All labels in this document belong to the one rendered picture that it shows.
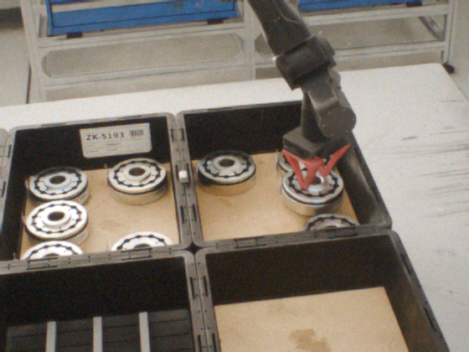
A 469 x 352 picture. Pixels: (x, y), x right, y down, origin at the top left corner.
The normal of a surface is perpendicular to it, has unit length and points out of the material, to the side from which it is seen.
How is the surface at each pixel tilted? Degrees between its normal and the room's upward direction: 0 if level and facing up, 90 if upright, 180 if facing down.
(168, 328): 0
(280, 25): 93
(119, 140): 90
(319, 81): 28
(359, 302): 0
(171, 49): 0
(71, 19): 90
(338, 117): 92
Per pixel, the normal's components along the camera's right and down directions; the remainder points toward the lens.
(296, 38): 0.19, 0.60
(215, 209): -0.03, -0.82
